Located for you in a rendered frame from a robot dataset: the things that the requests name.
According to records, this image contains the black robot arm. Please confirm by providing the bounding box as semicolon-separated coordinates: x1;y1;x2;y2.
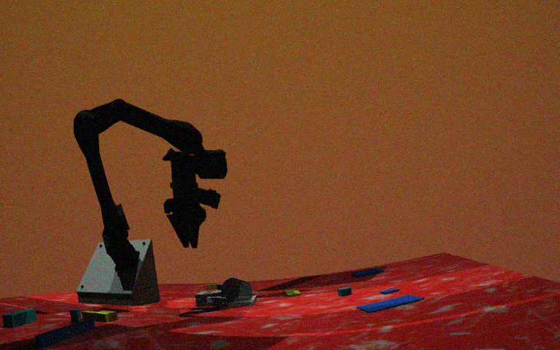
74;99;228;271

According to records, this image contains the small teal block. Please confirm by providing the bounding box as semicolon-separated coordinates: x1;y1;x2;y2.
70;309;82;324

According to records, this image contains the small blue block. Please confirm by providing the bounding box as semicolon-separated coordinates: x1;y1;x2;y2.
380;288;400;294

